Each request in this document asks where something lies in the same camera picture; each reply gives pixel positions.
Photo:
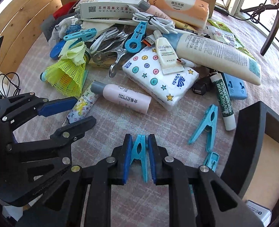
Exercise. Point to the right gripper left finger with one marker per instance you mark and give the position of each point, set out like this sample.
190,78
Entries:
112,170

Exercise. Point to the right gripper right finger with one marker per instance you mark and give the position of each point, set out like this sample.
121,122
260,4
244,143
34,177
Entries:
167,170

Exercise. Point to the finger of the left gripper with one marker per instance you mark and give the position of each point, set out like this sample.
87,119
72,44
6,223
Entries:
63,137
18,110

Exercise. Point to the teal clothespin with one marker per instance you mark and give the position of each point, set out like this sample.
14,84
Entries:
211,160
208,124
138,152
84,35

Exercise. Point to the yellow plastic shuttlecock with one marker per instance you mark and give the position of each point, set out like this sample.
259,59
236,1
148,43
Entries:
65,76

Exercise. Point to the green lens cloth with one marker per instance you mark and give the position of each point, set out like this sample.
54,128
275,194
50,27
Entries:
74,53

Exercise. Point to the pink bottle grey cap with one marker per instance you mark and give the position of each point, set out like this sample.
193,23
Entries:
122,96

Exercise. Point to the Vinda tissue pack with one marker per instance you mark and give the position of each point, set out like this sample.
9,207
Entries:
144,69

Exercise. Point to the white printed box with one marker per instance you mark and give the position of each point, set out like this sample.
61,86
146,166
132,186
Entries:
112,9

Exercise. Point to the large cream lotion bottle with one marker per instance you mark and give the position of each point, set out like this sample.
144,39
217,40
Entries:
218,56

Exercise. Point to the patterned paper tube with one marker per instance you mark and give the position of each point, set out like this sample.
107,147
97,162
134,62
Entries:
82,107

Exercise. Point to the teal clothespin on table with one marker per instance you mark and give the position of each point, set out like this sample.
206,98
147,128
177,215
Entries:
208,124

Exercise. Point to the teal clothespin in pile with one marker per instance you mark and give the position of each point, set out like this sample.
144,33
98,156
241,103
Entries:
84,35

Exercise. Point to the green Mentholatum lip balm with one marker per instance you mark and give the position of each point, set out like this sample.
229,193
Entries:
224,102

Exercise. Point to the black storage tray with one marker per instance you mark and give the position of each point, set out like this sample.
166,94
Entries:
254,122

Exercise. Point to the red cloth pouch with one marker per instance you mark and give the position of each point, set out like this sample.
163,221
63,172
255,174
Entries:
64,10

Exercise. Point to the small white cream tube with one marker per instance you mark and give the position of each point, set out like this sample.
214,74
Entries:
166,55

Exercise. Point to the blue phone stand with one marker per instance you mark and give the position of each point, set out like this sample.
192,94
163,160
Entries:
235,87

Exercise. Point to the white plastic case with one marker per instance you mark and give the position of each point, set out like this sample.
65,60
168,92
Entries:
263,213

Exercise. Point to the green tube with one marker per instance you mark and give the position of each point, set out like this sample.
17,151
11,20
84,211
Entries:
219,32

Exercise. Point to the orange tissue pack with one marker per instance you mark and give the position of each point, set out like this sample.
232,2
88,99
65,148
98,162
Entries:
193,12

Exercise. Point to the blue ring clothespin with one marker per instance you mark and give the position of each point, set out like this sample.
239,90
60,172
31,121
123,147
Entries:
133,45

